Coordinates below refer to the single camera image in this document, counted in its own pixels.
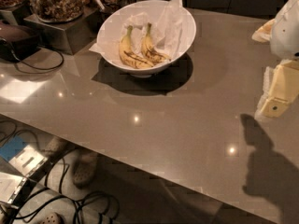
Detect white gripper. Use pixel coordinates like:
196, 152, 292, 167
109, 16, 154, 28
251, 0, 299, 118

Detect spotted yellow banana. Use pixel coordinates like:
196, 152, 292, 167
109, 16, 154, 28
119, 26, 154, 69
141, 23, 171, 63

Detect white ceramic bowl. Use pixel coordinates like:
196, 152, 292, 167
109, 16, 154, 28
90, 0, 196, 77

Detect white paper liner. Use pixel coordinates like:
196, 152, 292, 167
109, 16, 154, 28
90, 0, 183, 61

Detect dark metal stand box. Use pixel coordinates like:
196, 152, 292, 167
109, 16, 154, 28
24, 7, 103, 55

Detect beige clog shoe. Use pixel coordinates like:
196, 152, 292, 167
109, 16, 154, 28
43, 137, 67, 157
73, 151, 97, 188

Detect glass jar of nuts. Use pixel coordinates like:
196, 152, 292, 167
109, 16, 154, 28
29, 0, 83, 23

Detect dark round appliance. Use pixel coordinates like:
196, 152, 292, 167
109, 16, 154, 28
0, 20, 39, 62

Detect silver metal box on floor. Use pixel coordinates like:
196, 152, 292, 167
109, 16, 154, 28
8, 145, 48, 177

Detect white clog shoe bottom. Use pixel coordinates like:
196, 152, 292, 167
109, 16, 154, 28
38, 212, 64, 224

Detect blue box on floor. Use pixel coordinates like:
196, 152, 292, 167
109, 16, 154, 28
0, 136, 26, 161

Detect black power cable on table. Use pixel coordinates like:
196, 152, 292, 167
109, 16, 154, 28
0, 37, 65, 72

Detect black floor cables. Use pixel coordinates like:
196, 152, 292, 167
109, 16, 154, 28
0, 119, 121, 224

